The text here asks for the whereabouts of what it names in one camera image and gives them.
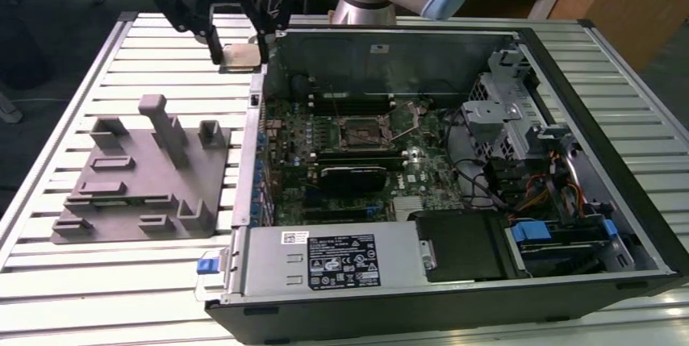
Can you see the silver CPU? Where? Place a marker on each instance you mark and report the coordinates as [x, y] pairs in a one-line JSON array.
[[241, 57]]

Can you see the CPU socket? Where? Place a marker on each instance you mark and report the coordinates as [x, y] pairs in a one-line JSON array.
[[363, 132]]

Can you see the grey metal foot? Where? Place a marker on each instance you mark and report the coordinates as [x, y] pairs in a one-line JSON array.
[[10, 108]]

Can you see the grey parts rack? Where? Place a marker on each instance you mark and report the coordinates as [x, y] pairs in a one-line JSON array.
[[150, 168]]

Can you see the black graphics card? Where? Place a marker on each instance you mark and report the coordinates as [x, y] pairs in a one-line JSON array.
[[352, 180]]

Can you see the silver drive cage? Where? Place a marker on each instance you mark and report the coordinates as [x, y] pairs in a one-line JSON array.
[[495, 114]]

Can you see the green RAM stick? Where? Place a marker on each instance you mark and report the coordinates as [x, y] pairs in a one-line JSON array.
[[117, 202]]

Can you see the black expansion slot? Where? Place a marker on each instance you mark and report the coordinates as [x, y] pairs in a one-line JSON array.
[[333, 215]]

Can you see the green motherboard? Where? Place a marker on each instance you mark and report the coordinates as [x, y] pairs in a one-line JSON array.
[[435, 184]]

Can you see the silver chipset heatsink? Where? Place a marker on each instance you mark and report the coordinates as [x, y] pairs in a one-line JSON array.
[[411, 209]]

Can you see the silver power supply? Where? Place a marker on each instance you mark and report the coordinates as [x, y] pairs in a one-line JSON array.
[[268, 265]]

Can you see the blue case latch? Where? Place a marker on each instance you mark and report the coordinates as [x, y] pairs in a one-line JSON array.
[[208, 266]]

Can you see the black plastic shroud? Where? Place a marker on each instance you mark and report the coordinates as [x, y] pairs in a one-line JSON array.
[[462, 245]]

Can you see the hard disk in blue carrier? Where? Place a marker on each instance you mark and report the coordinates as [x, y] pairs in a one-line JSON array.
[[530, 233]]

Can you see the black PC case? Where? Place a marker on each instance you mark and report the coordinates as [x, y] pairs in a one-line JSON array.
[[430, 313]]

